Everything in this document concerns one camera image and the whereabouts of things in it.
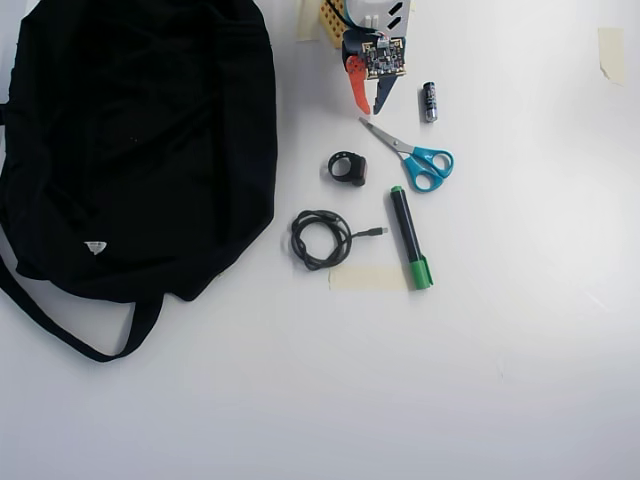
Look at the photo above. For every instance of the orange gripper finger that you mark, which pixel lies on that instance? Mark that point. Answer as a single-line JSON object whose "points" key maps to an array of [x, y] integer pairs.
{"points": [[359, 92]]}

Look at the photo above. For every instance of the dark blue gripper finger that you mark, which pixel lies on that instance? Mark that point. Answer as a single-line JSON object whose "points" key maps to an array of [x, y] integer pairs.
{"points": [[382, 95]]}

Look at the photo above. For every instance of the black marker with green cap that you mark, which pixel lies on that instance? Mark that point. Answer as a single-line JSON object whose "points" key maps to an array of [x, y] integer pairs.
{"points": [[406, 230]]}

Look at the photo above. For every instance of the black fabric bag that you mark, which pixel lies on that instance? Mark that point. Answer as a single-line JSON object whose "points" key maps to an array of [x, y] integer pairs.
{"points": [[140, 150]]}

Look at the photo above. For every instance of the yellow perforated base part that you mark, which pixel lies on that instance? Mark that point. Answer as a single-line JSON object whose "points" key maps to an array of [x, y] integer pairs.
{"points": [[331, 27]]}

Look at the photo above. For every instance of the black cylindrical battery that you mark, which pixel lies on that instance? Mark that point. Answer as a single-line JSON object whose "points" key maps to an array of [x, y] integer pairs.
{"points": [[429, 102]]}

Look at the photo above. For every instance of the wide masking tape strip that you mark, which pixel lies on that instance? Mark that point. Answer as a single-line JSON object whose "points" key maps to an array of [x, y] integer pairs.
{"points": [[365, 279]]}

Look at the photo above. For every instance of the torn masking tape strip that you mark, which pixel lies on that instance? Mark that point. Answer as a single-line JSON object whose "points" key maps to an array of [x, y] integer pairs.
{"points": [[611, 52]]}

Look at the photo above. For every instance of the camera circuit board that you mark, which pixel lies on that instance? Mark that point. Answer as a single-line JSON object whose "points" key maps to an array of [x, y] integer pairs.
{"points": [[382, 57]]}

